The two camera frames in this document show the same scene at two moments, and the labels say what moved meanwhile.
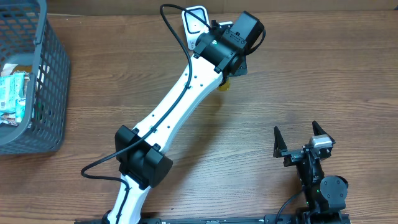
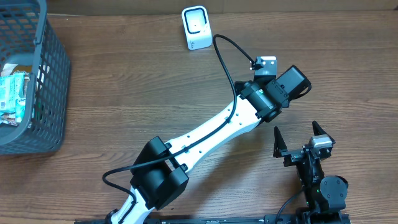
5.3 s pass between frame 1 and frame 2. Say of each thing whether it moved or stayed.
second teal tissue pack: stayed
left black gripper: moved
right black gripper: stayed
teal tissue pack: stayed
